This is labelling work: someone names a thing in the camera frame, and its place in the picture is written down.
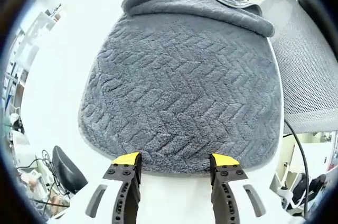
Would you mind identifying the grey mesh office chair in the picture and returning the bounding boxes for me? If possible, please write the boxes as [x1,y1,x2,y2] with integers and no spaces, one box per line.
[260,0,338,134]

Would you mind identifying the tangled black cables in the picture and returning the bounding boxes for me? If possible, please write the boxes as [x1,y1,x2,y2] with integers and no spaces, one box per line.
[15,149,71,209]

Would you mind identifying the black curved pad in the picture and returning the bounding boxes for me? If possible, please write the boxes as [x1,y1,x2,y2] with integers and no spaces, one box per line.
[52,145,89,194]

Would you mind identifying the white swivel chair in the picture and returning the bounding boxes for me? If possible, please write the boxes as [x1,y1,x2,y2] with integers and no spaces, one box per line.
[274,172,331,211]

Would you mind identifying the black hanging cable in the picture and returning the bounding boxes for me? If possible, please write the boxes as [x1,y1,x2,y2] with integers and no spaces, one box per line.
[283,119,312,221]

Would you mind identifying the grey towel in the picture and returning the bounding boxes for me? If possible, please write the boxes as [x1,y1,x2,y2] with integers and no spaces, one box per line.
[77,0,283,179]

